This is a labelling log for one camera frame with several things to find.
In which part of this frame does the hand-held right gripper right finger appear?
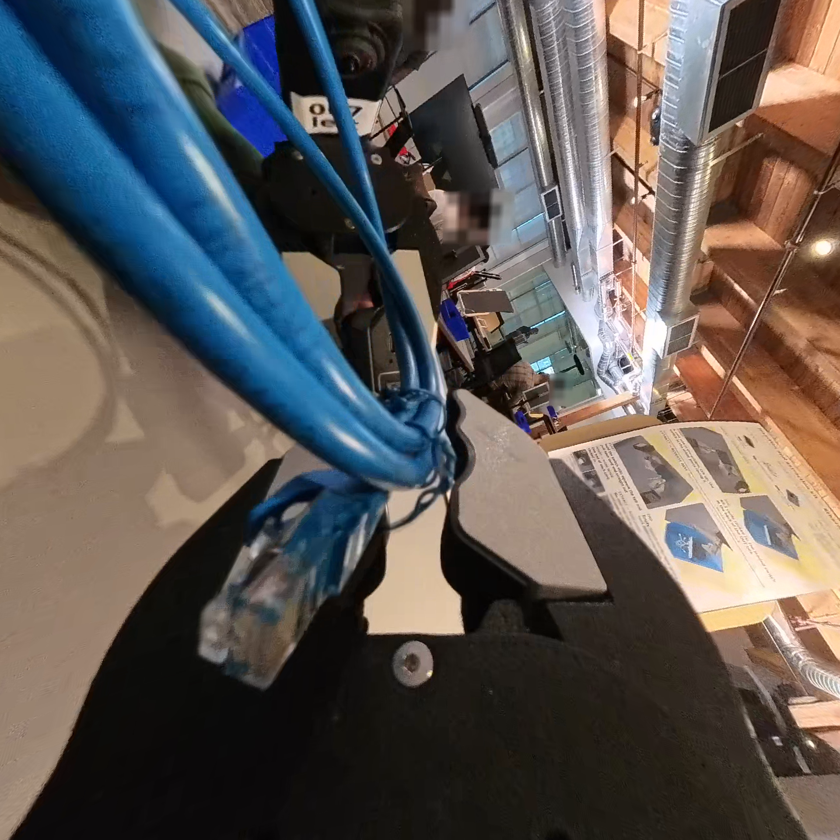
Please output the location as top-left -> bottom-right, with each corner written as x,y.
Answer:
444,390 -> 609,602

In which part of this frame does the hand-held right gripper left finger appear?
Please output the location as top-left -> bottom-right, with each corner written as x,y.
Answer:
267,447 -> 337,496

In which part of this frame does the blue plastic bin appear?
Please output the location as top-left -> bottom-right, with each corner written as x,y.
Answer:
217,14 -> 284,158

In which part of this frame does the black ethernet adapter hub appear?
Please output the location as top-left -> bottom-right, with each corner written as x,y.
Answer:
365,309 -> 405,395

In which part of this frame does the blue ethernet cable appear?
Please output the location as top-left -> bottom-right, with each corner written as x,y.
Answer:
0,0 -> 460,690

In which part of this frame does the person's left forearm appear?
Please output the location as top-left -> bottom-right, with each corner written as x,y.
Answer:
158,46 -> 263,185

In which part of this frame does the instruction sheet on stand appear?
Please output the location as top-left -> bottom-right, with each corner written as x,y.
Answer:
545,418 -> 840,634

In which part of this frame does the silver air duct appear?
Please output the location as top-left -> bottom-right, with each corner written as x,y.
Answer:
506,0 -> 624,395
644,0 -> 788,362

